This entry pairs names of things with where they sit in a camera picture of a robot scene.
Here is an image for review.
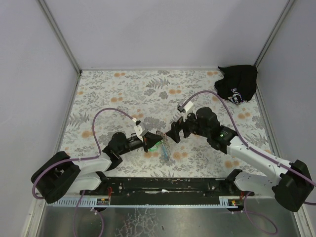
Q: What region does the blue keyring handle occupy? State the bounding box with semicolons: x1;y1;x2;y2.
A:
162;145;169;160

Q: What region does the aluminium frame post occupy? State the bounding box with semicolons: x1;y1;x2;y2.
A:
253;0;297;68
36;0;82;75

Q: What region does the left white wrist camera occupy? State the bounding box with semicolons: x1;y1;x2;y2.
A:
132;118;148;142

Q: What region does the left aluminium frame post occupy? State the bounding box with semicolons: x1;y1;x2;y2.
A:
36;0;82;75

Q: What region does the green key tag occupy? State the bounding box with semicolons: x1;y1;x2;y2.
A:
148;141;163;152

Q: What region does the floral table mat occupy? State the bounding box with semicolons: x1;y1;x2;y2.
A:
61;70;271;177

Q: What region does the purple cable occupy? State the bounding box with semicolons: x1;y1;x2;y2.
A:
31;108;136;235
186;90;316;234

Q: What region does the white cable duct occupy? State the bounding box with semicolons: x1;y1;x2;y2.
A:
50;197;238;210

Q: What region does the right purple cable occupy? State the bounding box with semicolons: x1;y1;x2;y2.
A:
186;90;316;234

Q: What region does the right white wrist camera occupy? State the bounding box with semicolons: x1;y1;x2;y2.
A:
177;99;194;114

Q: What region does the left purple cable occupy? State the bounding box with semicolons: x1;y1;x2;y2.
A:
31;108;136;235

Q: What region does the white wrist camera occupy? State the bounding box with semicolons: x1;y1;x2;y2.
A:
132;118;148;142
177;99;194;114

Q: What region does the black cloth bag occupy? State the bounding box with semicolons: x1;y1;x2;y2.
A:
214;65;258;105

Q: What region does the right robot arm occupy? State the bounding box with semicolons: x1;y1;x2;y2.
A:
166;107;314;212

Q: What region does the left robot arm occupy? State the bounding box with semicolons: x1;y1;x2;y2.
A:
31;132;163;204

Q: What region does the right aluminium frame post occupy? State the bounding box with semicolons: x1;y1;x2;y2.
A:
253;0;297;68

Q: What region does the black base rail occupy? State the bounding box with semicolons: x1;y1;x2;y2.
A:
84;177;246;204

